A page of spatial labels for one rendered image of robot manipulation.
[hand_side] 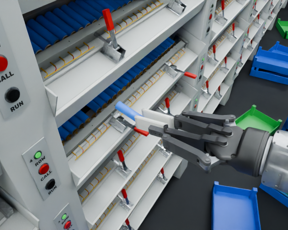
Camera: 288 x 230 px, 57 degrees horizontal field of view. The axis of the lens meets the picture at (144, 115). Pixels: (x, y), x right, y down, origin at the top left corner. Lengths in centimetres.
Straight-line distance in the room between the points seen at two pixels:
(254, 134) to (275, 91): 175
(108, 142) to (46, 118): 24
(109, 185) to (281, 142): 48
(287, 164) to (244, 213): 101
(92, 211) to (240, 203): 88
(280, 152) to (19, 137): 36
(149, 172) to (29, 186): 63
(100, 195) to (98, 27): 43
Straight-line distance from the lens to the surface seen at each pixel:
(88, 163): 58
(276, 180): 43
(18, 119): 38
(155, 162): 104
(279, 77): 228
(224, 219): 137
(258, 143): 43
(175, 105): 99
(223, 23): 117
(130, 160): 81
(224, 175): 151
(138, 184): 98
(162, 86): 77
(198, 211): 137
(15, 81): 35
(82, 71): 48
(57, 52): 47
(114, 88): 68
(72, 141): 57
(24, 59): 35
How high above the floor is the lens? 119
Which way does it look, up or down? 42 degrees down
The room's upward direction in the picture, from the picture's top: straight up
